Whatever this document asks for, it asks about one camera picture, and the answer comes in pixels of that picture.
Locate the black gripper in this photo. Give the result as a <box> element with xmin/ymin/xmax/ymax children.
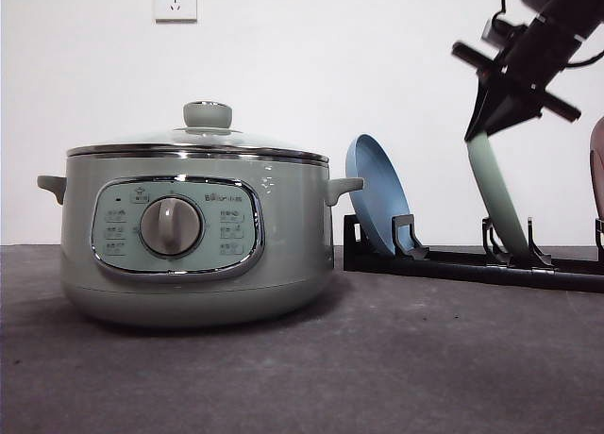
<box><xmin>452</xmin><ymin>0</ymin><xmax>604</xmax><ymax>141</ymax></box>

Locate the green plate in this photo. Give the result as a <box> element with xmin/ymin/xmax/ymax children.
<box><xmin>465</xmin><ymin>130</ymin><xmax>530</xmax><ymax>261</ymax></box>

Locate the glass lid with green knob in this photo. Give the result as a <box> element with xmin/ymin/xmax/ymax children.
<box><xmin>67</xmin><ymin>100</ymin><xmax>329</xmax><ymax>164</ymax></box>

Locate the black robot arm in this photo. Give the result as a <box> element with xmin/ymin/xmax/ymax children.
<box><xmin>452</xmin><ymin>0</ymin><xmax>604</xmax><ymax>141</ymax></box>

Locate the blue plate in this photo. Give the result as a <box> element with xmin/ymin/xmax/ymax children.
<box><xmin>345</xmin><ymin>133</ymin><xmax>411</xmax><ymax>255</ymax></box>

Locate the green electric steamer pot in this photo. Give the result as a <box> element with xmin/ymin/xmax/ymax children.
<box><xmin>37</xmin><ymin>145</ymin><xmax>364</xmax><ymax>328</ymax></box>

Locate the black dish rack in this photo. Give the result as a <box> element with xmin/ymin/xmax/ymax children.
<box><xmin>344</xmin><ymin>214</ymin><xmax>604</xmax><ymax>292</ymax></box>

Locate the white wall socket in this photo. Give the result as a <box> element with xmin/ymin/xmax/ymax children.
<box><xmin>155</xmin><ymin>0</ymin><xmax>198</xmax><ymax>24</ymax></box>

